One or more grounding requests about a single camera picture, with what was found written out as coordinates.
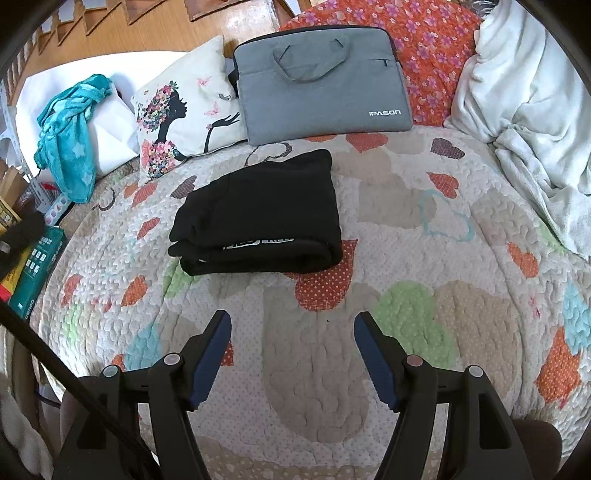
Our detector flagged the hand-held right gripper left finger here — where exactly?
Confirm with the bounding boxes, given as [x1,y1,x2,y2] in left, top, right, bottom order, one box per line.
[51,310,232,480]

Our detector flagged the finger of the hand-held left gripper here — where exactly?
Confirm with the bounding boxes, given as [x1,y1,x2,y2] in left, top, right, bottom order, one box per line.
[0,210,47,282]

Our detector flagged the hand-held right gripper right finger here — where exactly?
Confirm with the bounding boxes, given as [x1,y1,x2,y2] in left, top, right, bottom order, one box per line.
[353,311,536,480]

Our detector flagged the black pants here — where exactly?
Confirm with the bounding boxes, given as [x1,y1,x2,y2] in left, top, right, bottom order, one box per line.
[167,148,343,277]

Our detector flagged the yellow box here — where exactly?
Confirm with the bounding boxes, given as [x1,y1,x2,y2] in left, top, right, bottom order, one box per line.
[0,196,35,301]

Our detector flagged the green cardboard box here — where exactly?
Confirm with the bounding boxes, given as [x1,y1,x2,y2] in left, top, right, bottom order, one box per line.
[7,226,68,319]

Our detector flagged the watercolour paint palette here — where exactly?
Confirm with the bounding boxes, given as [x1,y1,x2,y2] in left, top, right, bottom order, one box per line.
[44,194,75,227]

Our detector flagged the heart-print quilt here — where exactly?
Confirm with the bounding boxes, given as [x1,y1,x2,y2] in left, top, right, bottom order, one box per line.
[28,124,591,480]

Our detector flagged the grey metal shelf rack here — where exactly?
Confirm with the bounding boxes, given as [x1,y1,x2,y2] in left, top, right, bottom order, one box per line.
[0,78,51,208]

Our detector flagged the white pillow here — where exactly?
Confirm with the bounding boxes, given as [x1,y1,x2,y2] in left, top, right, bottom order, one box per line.
[14,51,227,178]

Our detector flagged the black rod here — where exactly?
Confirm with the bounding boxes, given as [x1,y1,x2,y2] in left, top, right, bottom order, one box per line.
[0,302,158,480]

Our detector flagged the printed throw pillow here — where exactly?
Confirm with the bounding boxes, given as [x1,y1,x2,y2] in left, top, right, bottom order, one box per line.
[131,36,250,188]

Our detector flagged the wooden staircase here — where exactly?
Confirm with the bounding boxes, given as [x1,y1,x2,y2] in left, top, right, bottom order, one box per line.
[14,0,305,84]

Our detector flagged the grey laptop bag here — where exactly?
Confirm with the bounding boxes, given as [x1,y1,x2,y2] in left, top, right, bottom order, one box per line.
[230,25,414,146]

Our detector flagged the white blanket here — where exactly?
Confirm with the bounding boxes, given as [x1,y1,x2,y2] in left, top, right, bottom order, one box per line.
[443,0,591,259]

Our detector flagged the red floral cushion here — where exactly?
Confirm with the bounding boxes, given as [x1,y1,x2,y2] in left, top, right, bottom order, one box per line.
[277,0,485,127]

